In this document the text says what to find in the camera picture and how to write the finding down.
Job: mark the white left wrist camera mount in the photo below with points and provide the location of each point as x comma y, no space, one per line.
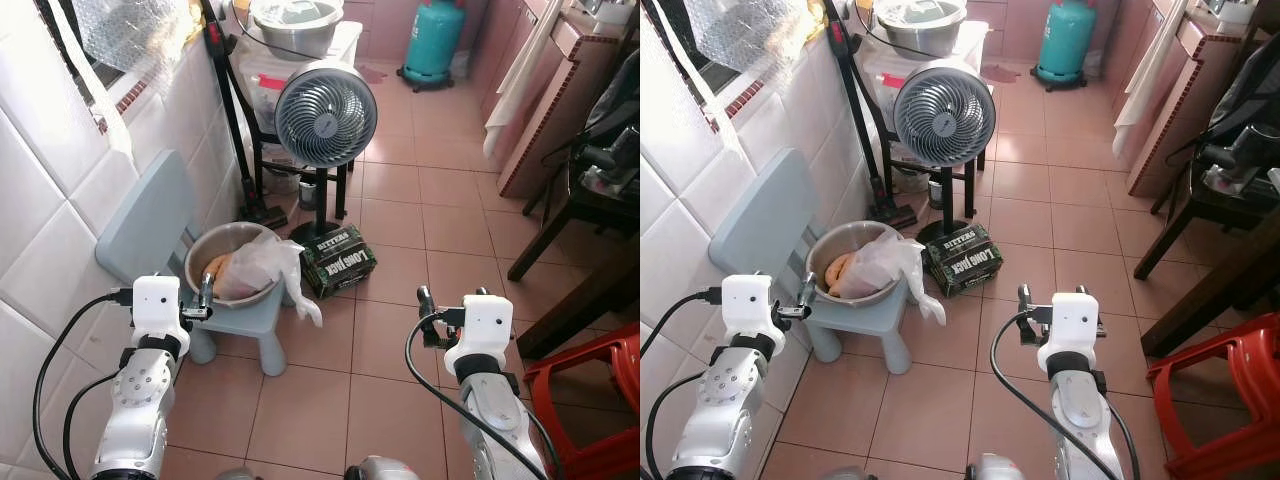
155,303
745,300

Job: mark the teal gas cylinder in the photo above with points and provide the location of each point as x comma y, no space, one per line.
1065,40
432,40

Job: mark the dark wooden table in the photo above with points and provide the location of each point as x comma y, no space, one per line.
1220,280
580,290

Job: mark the white plastic bag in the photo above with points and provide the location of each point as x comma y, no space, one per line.
885,265
265,265

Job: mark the brown pink kitchen cabinet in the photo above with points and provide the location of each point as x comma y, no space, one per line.
1165,110
545,110

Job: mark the grey left robot leg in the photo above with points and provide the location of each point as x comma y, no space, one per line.
235,474
845,474

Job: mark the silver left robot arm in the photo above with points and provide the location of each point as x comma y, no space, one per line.
725,400
140,400

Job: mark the grey robot leg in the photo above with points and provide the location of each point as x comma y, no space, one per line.
235,474
845,474
995,470
380,470

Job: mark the red plastic stool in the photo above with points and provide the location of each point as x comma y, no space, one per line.
590,360
1220,370

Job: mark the black stick vacuum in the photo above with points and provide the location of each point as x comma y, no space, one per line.
855,110
232,110

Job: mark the black green printed carton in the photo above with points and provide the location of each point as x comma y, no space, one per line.
962,260
340,262

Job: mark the orange bread piece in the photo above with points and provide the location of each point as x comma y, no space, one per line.
215,270
838,270

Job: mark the white cloth strip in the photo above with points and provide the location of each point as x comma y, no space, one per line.
700,85
95,85

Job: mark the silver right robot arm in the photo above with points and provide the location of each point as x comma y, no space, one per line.
495,410
1080,410

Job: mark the clear bubble wrap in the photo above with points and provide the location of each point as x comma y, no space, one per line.
130,30
750,30

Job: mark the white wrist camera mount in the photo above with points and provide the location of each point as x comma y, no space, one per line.
1070,320
485,325
745,300
155,303

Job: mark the black bag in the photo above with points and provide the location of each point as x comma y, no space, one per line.
615,110
1250,100

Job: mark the black metal rack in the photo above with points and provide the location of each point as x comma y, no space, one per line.
975,170
262,170

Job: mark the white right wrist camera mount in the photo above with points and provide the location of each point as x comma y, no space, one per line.
485,325
1070,320

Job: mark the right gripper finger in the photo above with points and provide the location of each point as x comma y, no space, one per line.
422,303
1021,303
1028,305
430,305

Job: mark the white plastic storage box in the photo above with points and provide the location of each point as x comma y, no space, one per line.
880,85
262,90

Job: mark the grey right robot leg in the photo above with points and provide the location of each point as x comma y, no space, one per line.
380,470
995,470

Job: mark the small grey-blue plastic chair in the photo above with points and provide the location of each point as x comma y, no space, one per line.
145,220
760,220

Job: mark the large steel basin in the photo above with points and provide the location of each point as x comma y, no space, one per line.
215,240
835,240

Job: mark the steel cooking pot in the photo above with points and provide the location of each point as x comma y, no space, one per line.
920,25
297,25

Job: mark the grey round standing fan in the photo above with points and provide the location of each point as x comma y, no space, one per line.
325,115
945,115

